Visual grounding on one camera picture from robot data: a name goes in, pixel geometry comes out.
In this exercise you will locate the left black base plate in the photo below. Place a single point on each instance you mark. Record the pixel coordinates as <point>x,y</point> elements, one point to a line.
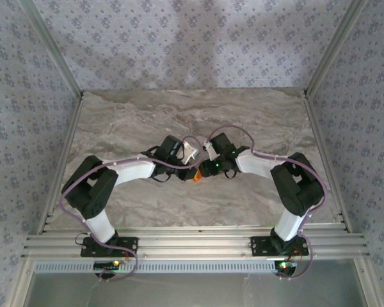
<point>128,244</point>

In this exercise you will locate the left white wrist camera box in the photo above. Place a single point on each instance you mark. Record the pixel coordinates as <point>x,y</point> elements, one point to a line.
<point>190,152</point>

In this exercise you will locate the right circuit board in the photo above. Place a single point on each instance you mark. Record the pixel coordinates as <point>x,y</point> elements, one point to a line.
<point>286,266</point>

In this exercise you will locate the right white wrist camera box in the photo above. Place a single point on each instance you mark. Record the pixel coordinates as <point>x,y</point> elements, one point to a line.
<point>209,150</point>

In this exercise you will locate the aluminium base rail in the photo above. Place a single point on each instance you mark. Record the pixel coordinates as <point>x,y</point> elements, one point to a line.
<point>192,243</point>

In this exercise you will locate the aluminium frame leg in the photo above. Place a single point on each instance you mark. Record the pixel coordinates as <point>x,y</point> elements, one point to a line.
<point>22,284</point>
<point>366,284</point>

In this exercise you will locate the aluminium frame post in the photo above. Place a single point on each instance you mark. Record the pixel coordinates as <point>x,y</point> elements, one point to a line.
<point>333,48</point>
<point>54,48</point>

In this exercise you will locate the circuit board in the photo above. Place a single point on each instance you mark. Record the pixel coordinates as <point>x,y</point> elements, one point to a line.
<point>286,266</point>
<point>105,264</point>

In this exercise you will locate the aluminium table side rail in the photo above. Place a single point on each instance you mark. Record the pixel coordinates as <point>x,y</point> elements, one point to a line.
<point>316,128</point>
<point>72,128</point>

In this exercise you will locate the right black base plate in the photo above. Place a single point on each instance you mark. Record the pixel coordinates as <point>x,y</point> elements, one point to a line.
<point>259,246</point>

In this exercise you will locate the left circuit board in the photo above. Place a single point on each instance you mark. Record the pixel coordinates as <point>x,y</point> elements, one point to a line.
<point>105,264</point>

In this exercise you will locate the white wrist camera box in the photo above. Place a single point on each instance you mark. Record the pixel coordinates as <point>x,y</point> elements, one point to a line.
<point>209,150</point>
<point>190,152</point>

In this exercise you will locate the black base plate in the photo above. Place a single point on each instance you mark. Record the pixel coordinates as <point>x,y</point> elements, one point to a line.
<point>128,244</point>
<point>259,246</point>

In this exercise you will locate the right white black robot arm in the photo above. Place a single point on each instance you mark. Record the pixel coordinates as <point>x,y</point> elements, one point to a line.
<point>256,164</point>

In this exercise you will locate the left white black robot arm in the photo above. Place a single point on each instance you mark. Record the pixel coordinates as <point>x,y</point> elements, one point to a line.
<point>131,171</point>

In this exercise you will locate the orange pill box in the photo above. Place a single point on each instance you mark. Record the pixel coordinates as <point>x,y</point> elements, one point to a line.
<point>197,177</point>

